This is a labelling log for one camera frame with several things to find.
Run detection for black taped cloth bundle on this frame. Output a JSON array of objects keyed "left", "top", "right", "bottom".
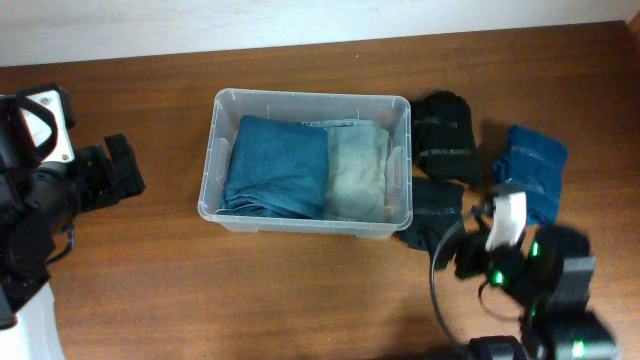
[{"left": 399, "top": 177, "right": 465, "bottom": 254}]

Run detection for clear plastic storage bin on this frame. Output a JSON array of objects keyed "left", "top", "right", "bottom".
[{"left": 197, "top": 88, "right": 413, "bottom": 239}]

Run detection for dark blue jeans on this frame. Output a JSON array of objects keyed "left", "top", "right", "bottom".
[{"left": 216, "top": 115, "right": 329, "bottom": 219}]

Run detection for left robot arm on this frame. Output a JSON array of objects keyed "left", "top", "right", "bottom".
[{"left": 1, "top": 85, "right": 145, "bottom": 359}]

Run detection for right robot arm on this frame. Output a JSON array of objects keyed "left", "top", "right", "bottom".
[{"left": 455, "top": 204, "right": 621, "bottom": 360}]

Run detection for blue taped shirt bundle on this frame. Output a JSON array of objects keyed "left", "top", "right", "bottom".
[{"left": 492, "top": 125, "right": 568, "bottom": 226}]

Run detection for black taped shirt bundle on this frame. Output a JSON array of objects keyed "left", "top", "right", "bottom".
[{"left": 410, "top": 91, "right": 482, "bottom": 186}]

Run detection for light blue jeans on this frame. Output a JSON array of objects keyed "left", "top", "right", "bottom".
[{"left": 310, "top": 119, "right": 389, "bottom": 223}]

